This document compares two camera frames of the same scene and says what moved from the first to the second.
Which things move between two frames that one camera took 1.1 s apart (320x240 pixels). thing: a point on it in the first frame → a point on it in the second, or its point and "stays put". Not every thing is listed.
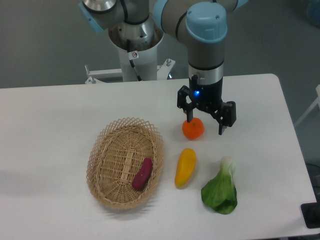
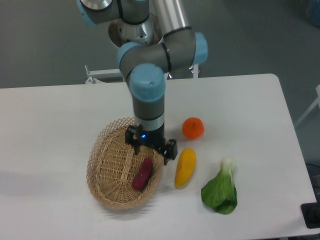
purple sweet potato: x=143 y=174 stays put
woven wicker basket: x=115 y=157 stays put
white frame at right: x=317 y=101 stays put
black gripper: x=209 y=97 → x=155 y=138
